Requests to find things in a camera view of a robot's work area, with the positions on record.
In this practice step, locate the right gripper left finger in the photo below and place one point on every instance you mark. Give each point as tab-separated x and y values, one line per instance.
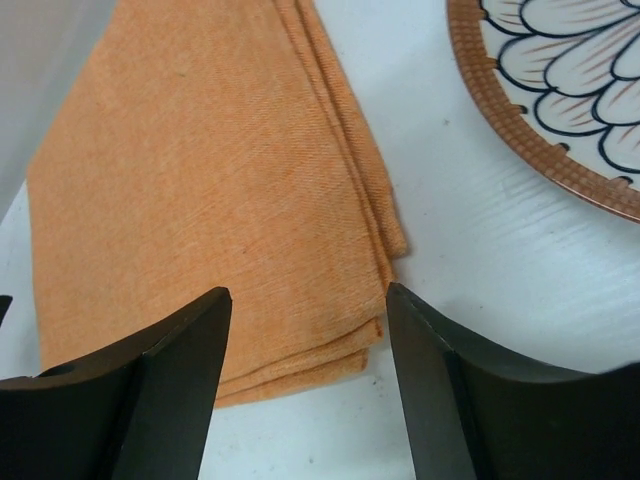
139	408

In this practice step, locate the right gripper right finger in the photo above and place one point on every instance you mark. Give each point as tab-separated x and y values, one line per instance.
476	409

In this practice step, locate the orange cloth napkin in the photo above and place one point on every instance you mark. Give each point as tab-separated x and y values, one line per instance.
215	143

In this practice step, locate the patterned ceramic plate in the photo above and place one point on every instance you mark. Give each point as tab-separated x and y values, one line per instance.
558	81

